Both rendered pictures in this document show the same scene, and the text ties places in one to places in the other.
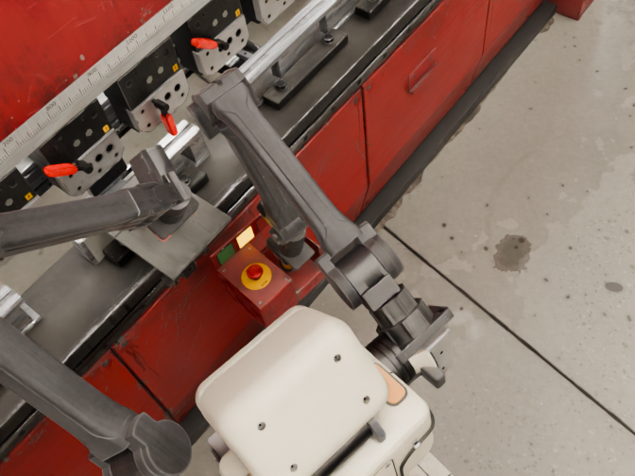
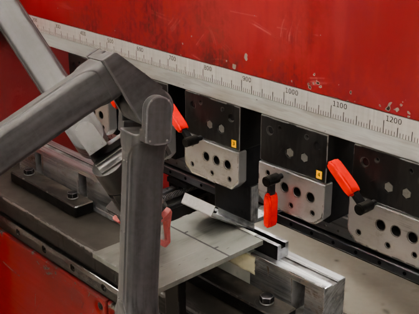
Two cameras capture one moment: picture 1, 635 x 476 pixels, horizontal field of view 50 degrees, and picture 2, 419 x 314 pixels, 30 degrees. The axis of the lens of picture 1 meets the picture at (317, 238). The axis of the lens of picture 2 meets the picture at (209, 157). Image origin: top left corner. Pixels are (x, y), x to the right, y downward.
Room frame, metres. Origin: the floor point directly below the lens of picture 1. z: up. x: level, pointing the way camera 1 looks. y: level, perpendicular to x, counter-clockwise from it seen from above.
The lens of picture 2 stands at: (0.95, -0.96, 1.69)
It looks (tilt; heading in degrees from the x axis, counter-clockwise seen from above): 22 degrees down; 90
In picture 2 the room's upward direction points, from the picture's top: straight up
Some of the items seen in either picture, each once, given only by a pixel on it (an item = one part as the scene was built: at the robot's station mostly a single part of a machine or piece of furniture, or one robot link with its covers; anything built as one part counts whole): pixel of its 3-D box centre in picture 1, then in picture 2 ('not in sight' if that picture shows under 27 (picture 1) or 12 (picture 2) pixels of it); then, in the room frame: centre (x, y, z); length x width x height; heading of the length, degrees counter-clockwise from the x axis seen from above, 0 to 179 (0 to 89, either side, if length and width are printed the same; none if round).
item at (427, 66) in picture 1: (423, 71); not in sight; (1.58, -0.43, 0.59); 0.15 x 0.02 x 0.07; 133
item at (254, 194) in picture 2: (104, 174); (235, 200); (1.00, 0.43, 1.05); 0.10 x 0.02 x 0.10; 133
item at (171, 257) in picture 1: (159, 218); (179, 248); (0.89, 0.33, 1.00); 0.26 x 0.18 x 0.01; 43
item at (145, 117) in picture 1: (143, 81); (306, 164); (1.12, 0.30, 1.18); 0.15 x 0.09 x 0.17; 133
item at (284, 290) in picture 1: (269, 267); not in sight; (0.87, 0.13, 0.75); 0.20 x 0.16 x 0.18; 126
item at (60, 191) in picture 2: not in sight; (50, 190); (0.55, 0.83, 0.89); 0.30 x 0.05 x 0.03; 133
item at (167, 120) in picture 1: (164, 117); (272, 200); (1.06, 0.27, 1.12); 0.04 x 0.02 x 0.10; 43
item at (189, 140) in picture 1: (140, 190); (255, 266); (1.04, 0.39, 0.92); 0.39 x 0.06 x 0.10; 133
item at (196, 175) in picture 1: (157, 213); (229, 288); (0.99, 0.36, 0.89); 0.30 x 0.05 x 0.03; 133
